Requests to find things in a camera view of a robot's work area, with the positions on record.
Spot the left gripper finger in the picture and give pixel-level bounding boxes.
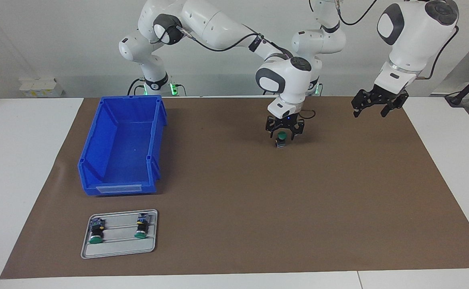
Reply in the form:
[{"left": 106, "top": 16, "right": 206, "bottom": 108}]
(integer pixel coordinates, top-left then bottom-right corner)
[
  {"left": 381, "top": 92, "right": 409, "bottom": 118},
  {"left": 351, "top": 90, "right": 373, "bottom": 118}
]

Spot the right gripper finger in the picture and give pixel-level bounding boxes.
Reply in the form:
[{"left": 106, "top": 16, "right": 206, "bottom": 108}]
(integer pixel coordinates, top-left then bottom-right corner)
[
  {"left": 265, "top": 116, "right": 279, "bottom": 140},
  {"left": 290, "top": 120, "right": 305, "bottom": 141}
]

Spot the brown table mat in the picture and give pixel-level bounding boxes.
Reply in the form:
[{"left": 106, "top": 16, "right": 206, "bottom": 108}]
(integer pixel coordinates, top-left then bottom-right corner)
[{"left": 0, "top": 96, "right": 469, "bottom": 279}]

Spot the blue plastic storage bin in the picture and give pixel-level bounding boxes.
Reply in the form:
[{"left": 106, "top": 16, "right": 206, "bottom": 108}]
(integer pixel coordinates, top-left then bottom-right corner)
[{"left": 77, "top": 95, "right": 167, "bottom": 197}]

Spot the grey metal tray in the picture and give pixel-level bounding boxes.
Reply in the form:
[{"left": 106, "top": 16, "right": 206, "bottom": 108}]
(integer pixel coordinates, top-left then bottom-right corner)
[{"left": 81, "top": 209, "right": 158, "bottom": 259}]

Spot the white cardboard box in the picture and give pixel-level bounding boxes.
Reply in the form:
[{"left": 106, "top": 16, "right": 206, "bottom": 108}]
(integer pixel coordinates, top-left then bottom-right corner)
[{"left": 19, "top": 77, "right": 64, "bottom": 98}]

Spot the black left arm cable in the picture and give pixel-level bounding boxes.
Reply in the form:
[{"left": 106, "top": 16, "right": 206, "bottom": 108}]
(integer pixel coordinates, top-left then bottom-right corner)
[{"left": 336, "top": 0, "right": 459, "bottom": 79}]

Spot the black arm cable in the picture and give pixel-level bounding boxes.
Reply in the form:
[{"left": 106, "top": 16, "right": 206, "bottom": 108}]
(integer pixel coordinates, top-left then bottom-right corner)
[
  {"left": 176, "top": 25, "right": 316, "bottom": 120},
  {"left": 336, "top": 0, "right": 459, "bottom": 79}
]

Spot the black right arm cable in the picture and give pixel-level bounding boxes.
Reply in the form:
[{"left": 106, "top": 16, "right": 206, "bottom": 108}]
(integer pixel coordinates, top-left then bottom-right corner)
[{"left": 176, "top": 25, "right": 316, "bottom": 120}]

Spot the black base cable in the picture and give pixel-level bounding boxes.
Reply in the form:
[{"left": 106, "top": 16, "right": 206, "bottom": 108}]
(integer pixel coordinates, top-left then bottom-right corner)
[{"left": 127, "top": 77, "right": 147, "bottom": 97}]

